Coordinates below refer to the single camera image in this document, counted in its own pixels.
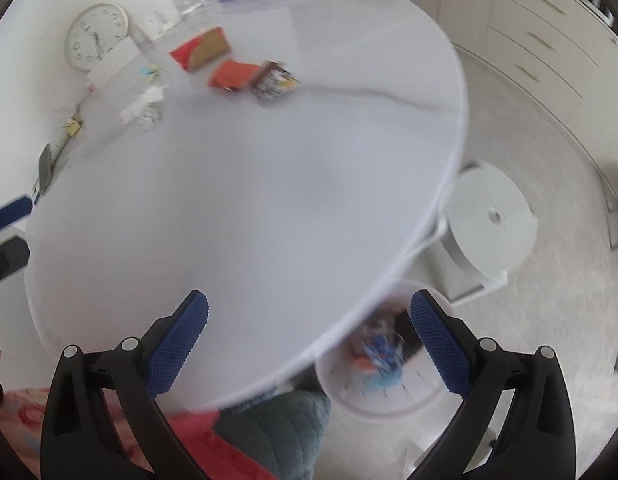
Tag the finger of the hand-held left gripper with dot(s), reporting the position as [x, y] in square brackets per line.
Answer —
[9, 212]
[6, 260]

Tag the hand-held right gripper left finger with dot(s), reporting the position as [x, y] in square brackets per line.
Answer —
[179, 340]

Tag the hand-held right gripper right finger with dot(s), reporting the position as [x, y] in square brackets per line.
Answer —
[439, 340]

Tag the dark blue wrapper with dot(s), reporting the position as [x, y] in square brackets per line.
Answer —
[381, 347]

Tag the red paper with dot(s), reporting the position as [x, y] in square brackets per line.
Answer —
[361, 360]

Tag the white trash bin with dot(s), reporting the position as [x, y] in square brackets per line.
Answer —
[339, 385]

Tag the dark smartphone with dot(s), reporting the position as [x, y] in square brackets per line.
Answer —
[45, 167]

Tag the person's pink clothing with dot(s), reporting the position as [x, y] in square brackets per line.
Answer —
[194, 440]

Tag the yellow sticky notes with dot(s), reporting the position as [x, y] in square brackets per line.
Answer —
[72, 126]

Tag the grey quilted chair cushion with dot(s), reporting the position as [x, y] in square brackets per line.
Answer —
[274, 430]

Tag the white round stool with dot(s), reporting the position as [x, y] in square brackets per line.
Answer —
[489, 215]

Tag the crumpled white tissue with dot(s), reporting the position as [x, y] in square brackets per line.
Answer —
[144, 102]

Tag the white card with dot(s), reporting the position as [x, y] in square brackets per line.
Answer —
[111, 67]

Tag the crumpled blue yellow paper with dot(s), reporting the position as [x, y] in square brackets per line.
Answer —
[149, 71]

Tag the metal chair legs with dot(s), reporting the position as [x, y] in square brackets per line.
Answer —
[616, 210]

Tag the red plastic bag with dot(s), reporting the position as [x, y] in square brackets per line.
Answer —
[184, 55]

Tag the brown cardboard piece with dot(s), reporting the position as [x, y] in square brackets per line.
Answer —
[211, 47]

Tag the crumpled orange packet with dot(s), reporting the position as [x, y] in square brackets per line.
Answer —
[234, 74]

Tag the beige drawer cabinet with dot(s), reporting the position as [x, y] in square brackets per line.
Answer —
[549, 25]

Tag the white round wall clock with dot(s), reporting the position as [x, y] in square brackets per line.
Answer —
[96, 35]

